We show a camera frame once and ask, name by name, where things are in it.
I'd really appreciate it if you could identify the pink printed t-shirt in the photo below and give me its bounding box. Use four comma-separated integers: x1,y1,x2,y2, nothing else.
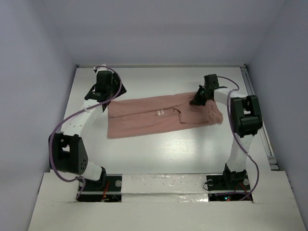
107,92,223,139

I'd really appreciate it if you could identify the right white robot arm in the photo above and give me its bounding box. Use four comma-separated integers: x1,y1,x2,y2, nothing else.
190,85,263,189

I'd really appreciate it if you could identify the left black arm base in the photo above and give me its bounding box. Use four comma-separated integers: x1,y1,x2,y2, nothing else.
77,175,122,203

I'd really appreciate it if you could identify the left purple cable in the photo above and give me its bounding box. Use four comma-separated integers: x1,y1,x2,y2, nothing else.
48,66,122,200

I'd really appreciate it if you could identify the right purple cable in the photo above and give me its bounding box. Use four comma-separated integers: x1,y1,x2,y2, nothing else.
216,76,259,202

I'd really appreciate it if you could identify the aluminium rail right edge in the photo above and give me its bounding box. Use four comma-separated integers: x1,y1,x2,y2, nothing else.
240,64,280,171

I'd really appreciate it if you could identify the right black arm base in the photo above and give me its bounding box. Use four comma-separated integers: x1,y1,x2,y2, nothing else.
203,166,253,202

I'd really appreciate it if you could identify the purple cable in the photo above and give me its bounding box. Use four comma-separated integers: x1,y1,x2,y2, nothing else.
48,66,122,200
216,76,259,202

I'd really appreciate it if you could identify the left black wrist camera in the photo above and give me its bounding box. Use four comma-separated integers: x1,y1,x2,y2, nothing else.
96,70,113,86

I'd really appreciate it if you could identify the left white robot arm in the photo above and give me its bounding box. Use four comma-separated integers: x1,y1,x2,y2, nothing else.
49,66,126,190

